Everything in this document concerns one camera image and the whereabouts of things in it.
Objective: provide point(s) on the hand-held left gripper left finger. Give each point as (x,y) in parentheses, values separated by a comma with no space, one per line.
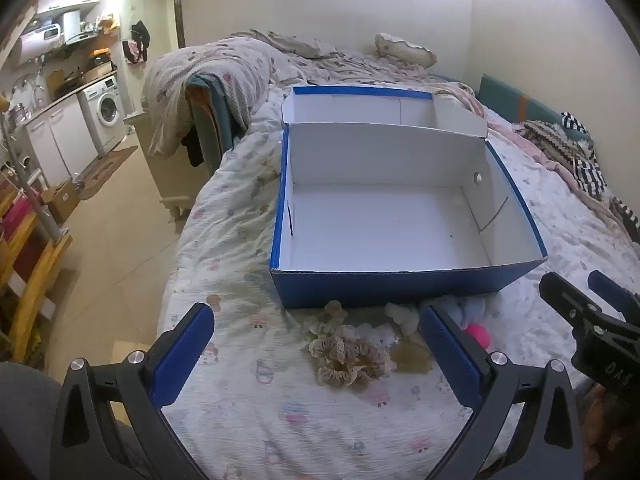
(182,355)

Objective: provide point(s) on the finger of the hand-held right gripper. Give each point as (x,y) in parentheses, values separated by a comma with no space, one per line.
(565,297)
(610,287)

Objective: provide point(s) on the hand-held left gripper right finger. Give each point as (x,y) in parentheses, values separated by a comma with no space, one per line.
(450,355)

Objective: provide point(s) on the pink fluffy ball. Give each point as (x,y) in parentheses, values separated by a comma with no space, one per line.
(477,335)

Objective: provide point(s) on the light blue fluffy scrunchie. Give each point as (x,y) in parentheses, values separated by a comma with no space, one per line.
(465,310)

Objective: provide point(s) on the cream plush toy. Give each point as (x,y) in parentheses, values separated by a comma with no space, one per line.
(402,317)

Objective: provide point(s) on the blue cardboard box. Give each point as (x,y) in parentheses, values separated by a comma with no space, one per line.
(375,230)

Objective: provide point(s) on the tan soft pad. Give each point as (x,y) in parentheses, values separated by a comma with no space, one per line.
(412,357)

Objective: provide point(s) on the black white striped cloth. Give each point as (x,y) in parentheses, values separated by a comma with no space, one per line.
(590,170)

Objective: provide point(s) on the small beige ruffled scrunchie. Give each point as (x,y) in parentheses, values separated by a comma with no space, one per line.
(327,317)

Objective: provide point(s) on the knitted striped cloth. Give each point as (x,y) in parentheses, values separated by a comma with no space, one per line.
(550,140)

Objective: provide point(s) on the person's grey pants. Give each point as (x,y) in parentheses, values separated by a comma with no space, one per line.
(25,410)

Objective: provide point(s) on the beige cabinet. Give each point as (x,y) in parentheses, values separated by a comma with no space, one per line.
(170,175)

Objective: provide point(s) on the brown floor mat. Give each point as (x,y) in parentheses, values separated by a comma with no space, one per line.
(107,167)

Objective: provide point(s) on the teal cushion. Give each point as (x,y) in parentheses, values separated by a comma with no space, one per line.
(505,92)

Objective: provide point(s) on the pink bag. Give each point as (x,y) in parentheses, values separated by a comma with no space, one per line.
(17,210)

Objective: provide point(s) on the teal hanging clothing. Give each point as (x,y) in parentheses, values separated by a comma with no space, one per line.
(205,105)

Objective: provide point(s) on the white kitchen cabinet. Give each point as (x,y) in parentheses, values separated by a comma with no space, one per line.
(60,135)

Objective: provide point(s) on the white washing machine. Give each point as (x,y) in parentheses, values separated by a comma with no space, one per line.
(105,105)

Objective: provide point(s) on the beige printed quilt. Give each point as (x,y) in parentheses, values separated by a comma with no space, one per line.
(220,70)

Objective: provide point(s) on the cream ruffled pillow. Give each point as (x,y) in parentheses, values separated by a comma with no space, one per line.
(405,47)

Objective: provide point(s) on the hanging clothes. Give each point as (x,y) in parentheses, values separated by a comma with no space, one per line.
(137,42)

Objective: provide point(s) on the white water heater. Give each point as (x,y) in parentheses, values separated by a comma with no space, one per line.
(37,42)

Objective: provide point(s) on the range hood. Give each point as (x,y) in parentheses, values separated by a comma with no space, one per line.
(72,25)

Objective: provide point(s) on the white wall cabinet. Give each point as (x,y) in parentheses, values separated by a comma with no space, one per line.
(67,0)

